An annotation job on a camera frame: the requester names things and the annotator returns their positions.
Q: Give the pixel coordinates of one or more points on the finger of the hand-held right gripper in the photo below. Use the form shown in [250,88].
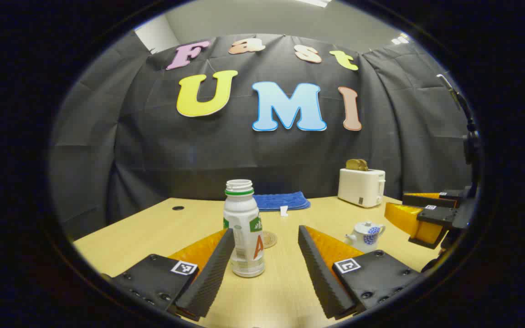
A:
[445,217]
[426,201]

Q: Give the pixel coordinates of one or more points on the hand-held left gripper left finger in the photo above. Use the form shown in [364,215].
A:
[212,278]

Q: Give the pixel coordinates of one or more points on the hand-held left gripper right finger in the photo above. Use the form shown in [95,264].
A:
[319,278]

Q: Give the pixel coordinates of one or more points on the white teacup blue pattern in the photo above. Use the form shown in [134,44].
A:
[363,242]

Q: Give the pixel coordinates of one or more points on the white water bottle green label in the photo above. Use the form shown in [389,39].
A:
[243,228]

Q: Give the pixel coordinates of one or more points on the round woven coaster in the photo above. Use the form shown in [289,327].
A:
[270,239]

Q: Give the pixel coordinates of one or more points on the white toaster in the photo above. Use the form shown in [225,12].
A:
[360,187]

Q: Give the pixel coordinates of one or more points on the brown toast slice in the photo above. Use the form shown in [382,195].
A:
[365,166]
[353,165]

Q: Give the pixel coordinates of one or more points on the blue folded cloth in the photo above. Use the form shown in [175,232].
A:
[280,200]

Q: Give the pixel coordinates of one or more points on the black backdrop cloth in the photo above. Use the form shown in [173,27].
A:
[244,155]

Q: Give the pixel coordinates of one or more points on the ceiling light panel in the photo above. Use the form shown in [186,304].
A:
[315,2]

